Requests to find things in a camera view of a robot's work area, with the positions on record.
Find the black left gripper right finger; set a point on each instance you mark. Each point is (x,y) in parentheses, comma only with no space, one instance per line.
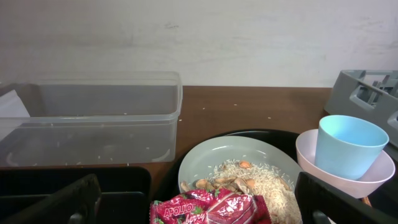
(318,200)

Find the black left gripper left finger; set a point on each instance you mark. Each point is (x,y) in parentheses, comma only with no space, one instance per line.
(75,203)

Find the pile of rice and nutshells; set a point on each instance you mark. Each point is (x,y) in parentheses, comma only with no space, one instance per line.
(243,177)

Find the light blue cup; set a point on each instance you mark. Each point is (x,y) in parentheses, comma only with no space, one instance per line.
(347,146)

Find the red Apollo snack wrapper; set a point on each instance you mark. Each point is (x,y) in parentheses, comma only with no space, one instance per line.
(218,206)

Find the black rectangular waste tray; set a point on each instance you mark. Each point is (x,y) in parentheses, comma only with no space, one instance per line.
(124,191)

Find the clear plastic waste bin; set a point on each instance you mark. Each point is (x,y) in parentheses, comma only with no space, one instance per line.
(94,119)

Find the grey dishwasher rack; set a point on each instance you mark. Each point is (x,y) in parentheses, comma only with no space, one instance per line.
(370,95)

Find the round black serving tray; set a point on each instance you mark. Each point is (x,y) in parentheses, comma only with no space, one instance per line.
(284,141)

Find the white label on bin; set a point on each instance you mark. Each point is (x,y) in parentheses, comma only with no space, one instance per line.
(13,113)

